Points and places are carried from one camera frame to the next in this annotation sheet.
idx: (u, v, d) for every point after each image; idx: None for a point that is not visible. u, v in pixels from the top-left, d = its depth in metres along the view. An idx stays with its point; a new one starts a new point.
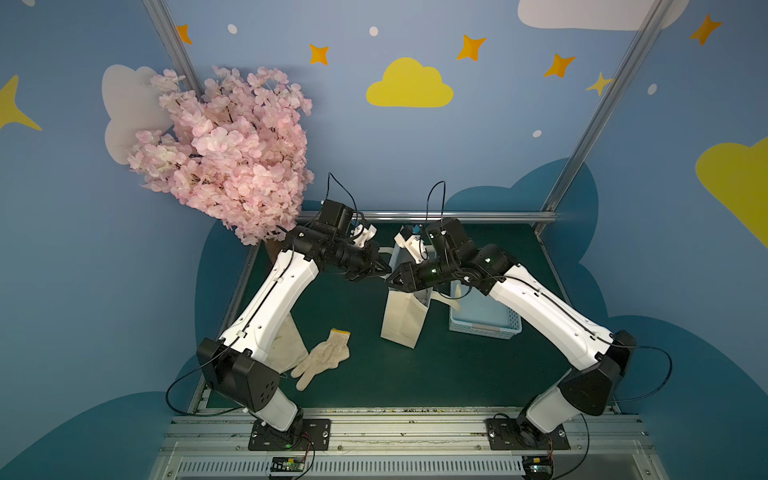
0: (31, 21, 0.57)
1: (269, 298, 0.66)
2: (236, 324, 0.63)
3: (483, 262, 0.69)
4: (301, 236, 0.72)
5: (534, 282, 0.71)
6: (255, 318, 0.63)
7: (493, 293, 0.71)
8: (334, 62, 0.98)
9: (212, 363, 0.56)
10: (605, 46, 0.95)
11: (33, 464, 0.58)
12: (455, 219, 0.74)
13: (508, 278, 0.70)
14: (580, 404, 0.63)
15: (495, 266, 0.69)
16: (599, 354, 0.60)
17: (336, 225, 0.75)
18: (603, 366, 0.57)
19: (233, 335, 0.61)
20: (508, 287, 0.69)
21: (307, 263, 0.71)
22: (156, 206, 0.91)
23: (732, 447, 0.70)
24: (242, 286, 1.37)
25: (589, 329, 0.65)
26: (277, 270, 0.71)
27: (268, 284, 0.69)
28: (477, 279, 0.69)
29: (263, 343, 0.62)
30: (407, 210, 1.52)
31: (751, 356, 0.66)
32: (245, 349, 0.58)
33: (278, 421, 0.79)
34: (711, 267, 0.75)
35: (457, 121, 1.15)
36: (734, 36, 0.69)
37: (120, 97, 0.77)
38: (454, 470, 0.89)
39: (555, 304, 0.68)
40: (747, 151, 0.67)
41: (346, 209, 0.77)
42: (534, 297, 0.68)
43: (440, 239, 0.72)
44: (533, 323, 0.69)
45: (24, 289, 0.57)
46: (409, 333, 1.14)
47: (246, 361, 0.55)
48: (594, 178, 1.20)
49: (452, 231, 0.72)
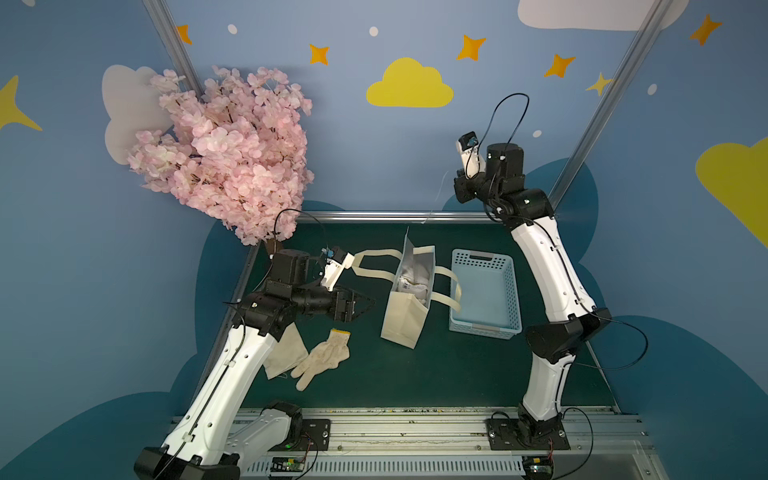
0: (31, 21, 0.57)
1: (220, 387, 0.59)
2: (183, 423, 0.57)
3: (521, 201, 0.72)
4: (255, 306, 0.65)
5: (557, 237, 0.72)
6: (204, 415, 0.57)
7: (514, 233, 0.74)
8: (334, 62, 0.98)
9: (155, 476, 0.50)
10: (605, 46, 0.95)
11: (33, 464, 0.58)
12: (522, 150, 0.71)
13: (535, 225, 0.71)
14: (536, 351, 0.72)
15: (530, 209, 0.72)
16: (572, 315, 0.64)
17: (291, 281, 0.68)
18: (569, 325, 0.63)
19: (179, 439, 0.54)
20: (529, 231, 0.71)
21: (262, 339, 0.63)
22: (156, 206, 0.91)
23: (733, 447, 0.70)
24: (242, 285, 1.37)
25: (578, 293, 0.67)
26: (229, 351, 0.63)
27: (218, 370, 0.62)
28: (508, 213, 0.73)
29: (216, 442, 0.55)
30: (407, 210, 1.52)
31: (752, 356, 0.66)
32: (193, 455, 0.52)
33: (275, 436, 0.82)
34: (711, 267, 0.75)
35: (457, 120, 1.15)
36: (734, 36, 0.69)
37: (120, 97, 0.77)
38: (454, 471, 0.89)
39: (564, 265, 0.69)
40: (747, 151, 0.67)
41: (299, 260, 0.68)
42: (546, 249, 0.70)
43: (496, 164, 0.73)
44: (532, 269, 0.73)
45: (25, 290, 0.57)
46: (409, 333, 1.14)
47: (194, 470, 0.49)
48: (594, 178, 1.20)
49: (510, 160, 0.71)
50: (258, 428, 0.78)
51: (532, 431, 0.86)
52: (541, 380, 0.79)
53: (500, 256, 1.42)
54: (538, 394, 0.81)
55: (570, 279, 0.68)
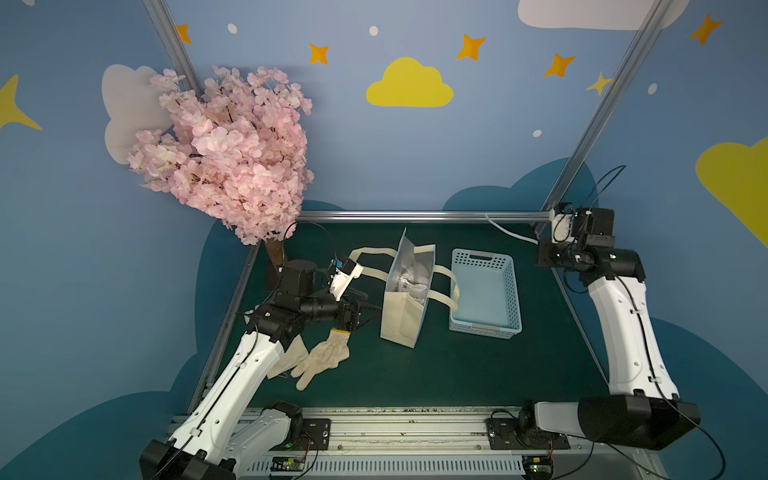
0: (31, 20, 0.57)
1: (230, 387, 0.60)
2: (190, 419, 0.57)
3: (604, 255, 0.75)
4: (267, 316, 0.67)
5: (642, 304, 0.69)
6: (212, 411, 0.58)
7: (591, 287, 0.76)
8: (334, 62, 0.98)
9: (159, 470, 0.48)
10: (605, 45, 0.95)
11: (33, 464, 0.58)
12: (612, 212, 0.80)
13: (616, 282, 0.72)
14: (591, 425, 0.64)
15: (614, 264, 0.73)
16: (639, 390, 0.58)
17: (298, 293, 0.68)
18: (632, 398, 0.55)
19: (186, 433, 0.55)
20: (608, 285, 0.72)
21: (273, 345, 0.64)
22: (156, 206, 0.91)
23: (733, 448, 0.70)
24: (242, 285, 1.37)
25: (655, 371, 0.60)
26: (240, 354, 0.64)
27: (228, 371, 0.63)
28: (587, 263, 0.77)
29: (221, 440, 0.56)
30: (408, 210, 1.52)
31: (752, 356, 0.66)
32: (199, 449, 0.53)
33: (275, 436, 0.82)
34: (712, 267, 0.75)
35: (457, 120, 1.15)
36: (734, 36, 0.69)
37: (120, 97, 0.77)
38: (454, 471, 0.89)
39: (645, 335, 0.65)
40: (748, 150, 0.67)
41: (306, 272, 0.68)
42: (626, 311, 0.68)
43: (584, 219, 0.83)
44: (606, 332, 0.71)
45: (25, 290, 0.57)
46: (406, 333, 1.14)
47: (200, 464, 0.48)
48: (594, 178, 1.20)
49: (597, 218, 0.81)
50: (255, 431, 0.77)
51: (530, 423, 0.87)
52: (566, 412, 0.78)
53: (500, 256, 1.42)
54: (557, 417, 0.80)
55: (648, 351, 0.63)
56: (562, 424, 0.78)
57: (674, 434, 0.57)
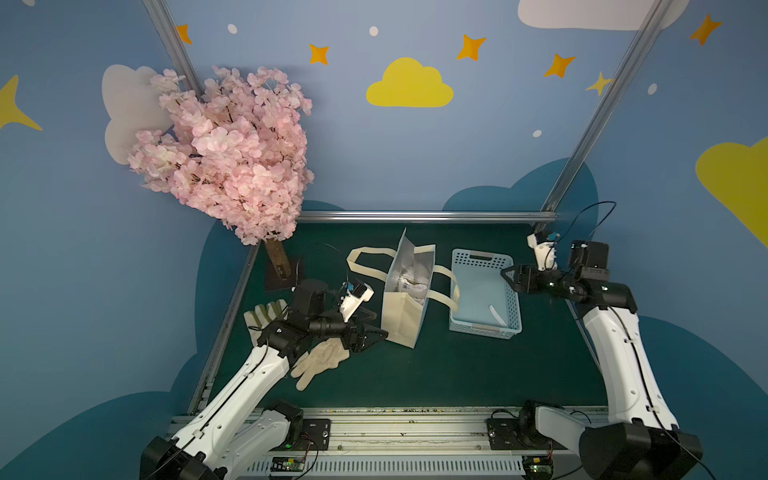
0: (31, 20, 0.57)
1: (235, 395, 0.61)
2: (194, 420, 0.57)
3: (597, 287, 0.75)
4: (279, 333, 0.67)
5: (635, 334, 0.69)
6: (217, 416, 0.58)
7: (585, 319, 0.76)
8: (334, 62, 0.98)
9: (157, 468, 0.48)
10: (604, 46, 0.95)
11: (33, 464, 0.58)
12: (607, 245, 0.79)
13: (609, 310, 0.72)
14: (590, 460, 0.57)
15: (606, 295, 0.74)
16: (635, 418, 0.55)
17: (307, 314, 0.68)
18: (629, 425, 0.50)
19: (188, 434, 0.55)
20: (602, 316, 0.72)
21: (281, 360, 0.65)
22: (155, 205, 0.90)
23: (734, 448, 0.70)
24: (242, 285, 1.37)
25: (652, 400, 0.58)
26: (249, 363, 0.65)
27: (236, 379, 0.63)
28: (581, 294, 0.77)
29: (220, 446, 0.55)
30: (408, 210, 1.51)
31: (752, 356, 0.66)
32: (198, 452, 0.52)
33: (271, 439, 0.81)
34: (711, 267, 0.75)
35: (458, 120, 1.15)
36: (734, 36, 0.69)
37: (120, 97, 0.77)
38: (454, 470, 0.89)
39: (642, 365, 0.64)
40: (748, 150, 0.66)
41: (317, 293, 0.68)
42: (621, 341, 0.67)
43: (579, 251, 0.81)
44: (604, 365, 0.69)
45: (26, 290, 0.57)
46: (406, 333, 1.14)
47: (196, 467, 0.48)
48: (594, 178, 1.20)
49: (593, 251, 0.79)
50: (249, 438, 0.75)
51: (530, 424, 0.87)
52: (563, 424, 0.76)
53: (500, 256, 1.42)
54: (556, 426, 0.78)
55: (645, 381, 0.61)
56: (561, 437, 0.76)
57: (683, 469, 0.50)
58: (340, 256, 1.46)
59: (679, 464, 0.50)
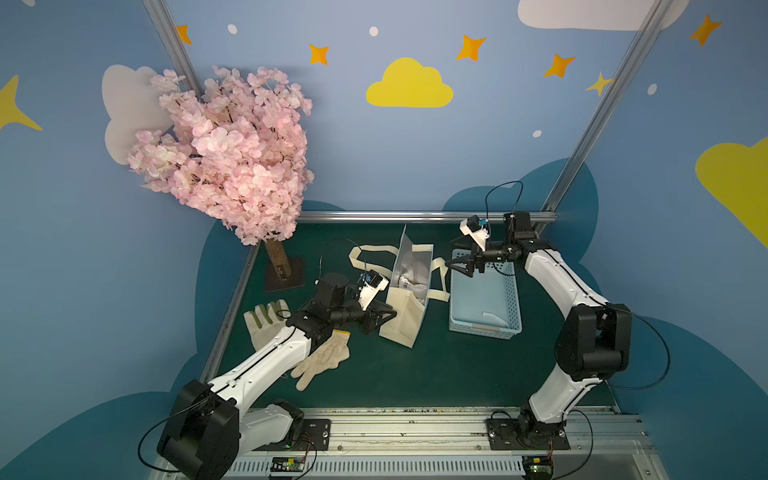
0: (31, 21, 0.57)
1: (266, 358, 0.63)
2: (228, 372, 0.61)
3: (525, 242, 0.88)
4: (305, 319, 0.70)
5: (559, 257, 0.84)
6: (248, 372, 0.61)
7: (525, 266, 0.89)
8: (333, 62, 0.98)
9: (191, 407, 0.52)
10: (604, 45, 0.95)
11: (32, 464, 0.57)
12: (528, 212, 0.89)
13: (538, 253, 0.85)
14: (567, 363, 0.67)
15: (533, 245, 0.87)
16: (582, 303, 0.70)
17: (328, 306, 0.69)
18: (578, 309, 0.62)
19: (222, 382, 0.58)
20: (535, 256, 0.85)
21: (305, 341, 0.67)
22: (156, 206, 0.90)
23: (734, 448, 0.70)
24: (243, 285, 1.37)
25: (588, 291, 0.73)
26: (278, 337, 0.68)
27: (267, 346, 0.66)
28: (516, 252, 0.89)
29: (248, 399, 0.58)
30: (408, 210, 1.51)
31: (752, 356, 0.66)
32: (231, 398, 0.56)
33: (272, 432, 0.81)
34: (711, 267, 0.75)
35: (457, 120, 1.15)
36: (734, 36, 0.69)
37: (120, 97, 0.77)
38: (454, 471, 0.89)
39: (571, 274, 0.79)
40: (748, 151, 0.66)
41: (338, 287, 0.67)
42: (551, 264, 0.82)
43: (509, 222, 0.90)
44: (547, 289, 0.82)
45: (26, 291, 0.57)
46: (406, 331, 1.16)
47: (226, 410, 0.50)
48: (593, 179, 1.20)
49: (519, 218, 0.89)
50: (259, 418, 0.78)
51: (531, 427, 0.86)
52: (555, 390, 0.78)
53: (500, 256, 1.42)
54: (546, 395, 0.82)
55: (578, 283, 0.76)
56: (552, 398, 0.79)
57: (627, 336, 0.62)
58: (340, 256, 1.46)
59: (623, 329, 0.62)
